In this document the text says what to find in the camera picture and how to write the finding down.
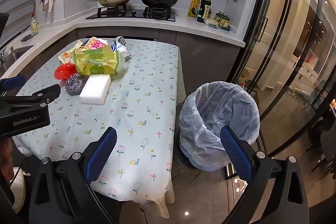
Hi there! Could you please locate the red plastic bag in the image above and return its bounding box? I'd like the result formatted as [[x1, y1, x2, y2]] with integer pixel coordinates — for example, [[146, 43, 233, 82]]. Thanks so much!
[[54, 63, 77, 80]]

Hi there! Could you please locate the yellow green tissue package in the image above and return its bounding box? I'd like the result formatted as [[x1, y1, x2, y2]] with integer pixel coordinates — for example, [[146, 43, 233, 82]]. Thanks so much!
[[72, 45, 125, 76]]

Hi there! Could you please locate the blue white milk carton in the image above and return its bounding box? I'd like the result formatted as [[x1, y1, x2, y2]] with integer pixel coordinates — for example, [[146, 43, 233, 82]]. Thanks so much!
[[110, 36, 131, 61]]

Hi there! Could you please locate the kitchen sink with faucet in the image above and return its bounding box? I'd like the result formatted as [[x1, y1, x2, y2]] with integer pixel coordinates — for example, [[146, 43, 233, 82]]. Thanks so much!
[[0, 46, 33, 76]]

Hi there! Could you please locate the trash bin with clear liner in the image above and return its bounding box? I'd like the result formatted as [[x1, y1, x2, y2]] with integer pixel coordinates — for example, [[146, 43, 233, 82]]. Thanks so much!
[[179, 81, 260, 172]]

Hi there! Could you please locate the steel wool scrubber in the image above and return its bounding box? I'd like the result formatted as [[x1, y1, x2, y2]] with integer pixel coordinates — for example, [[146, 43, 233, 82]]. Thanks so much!
[[66, 73, 89, 96]]

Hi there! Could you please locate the yellow snack wrapper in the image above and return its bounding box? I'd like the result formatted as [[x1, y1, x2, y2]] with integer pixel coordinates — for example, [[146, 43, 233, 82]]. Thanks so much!
[[58, 40, 84, 64]]

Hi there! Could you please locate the white sponge block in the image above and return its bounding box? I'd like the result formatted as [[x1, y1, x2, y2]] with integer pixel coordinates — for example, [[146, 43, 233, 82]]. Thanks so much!
[[79, 75, 111, 105]]

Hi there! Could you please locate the green dish soap bottle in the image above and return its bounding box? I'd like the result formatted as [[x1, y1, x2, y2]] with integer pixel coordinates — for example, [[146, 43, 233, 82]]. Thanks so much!
[[30, 12, 39, 36]]

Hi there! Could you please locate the pink floral paper cup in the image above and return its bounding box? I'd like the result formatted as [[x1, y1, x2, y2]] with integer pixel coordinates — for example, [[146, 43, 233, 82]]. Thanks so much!
[[87, 39, 108, 50]]

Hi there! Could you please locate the floral white tablecloth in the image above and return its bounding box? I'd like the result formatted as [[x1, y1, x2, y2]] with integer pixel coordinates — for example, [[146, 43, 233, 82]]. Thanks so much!
[[14, 39, 186, 218]]

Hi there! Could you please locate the black gas stove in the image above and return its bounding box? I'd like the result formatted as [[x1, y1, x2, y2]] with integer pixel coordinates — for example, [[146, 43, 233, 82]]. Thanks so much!
[[86, 5, 175, 22]]

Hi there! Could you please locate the yellow blue condiment jar set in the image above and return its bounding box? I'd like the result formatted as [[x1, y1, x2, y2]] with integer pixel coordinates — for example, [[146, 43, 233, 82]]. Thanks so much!
[[214, 11, 230, 31]]

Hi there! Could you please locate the wrapped garlic packet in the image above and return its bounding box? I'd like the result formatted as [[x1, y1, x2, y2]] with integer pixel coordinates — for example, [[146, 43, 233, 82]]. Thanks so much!
[[205, 18, 219, 28]]

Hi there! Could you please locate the dark soy sauce bottle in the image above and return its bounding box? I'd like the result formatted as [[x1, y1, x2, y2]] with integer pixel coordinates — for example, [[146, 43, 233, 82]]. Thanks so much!
[[197, 0, 211, 23]]

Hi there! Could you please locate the yellow seasoning box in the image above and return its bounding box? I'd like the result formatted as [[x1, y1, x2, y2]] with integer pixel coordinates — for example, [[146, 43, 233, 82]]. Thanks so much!
[[188, 0, 201, 18]]

